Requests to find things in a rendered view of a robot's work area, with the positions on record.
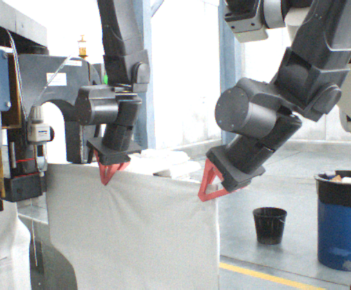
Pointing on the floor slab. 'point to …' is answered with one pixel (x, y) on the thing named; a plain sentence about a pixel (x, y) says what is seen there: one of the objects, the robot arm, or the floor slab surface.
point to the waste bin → (338, 218)
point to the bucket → (269, 224)
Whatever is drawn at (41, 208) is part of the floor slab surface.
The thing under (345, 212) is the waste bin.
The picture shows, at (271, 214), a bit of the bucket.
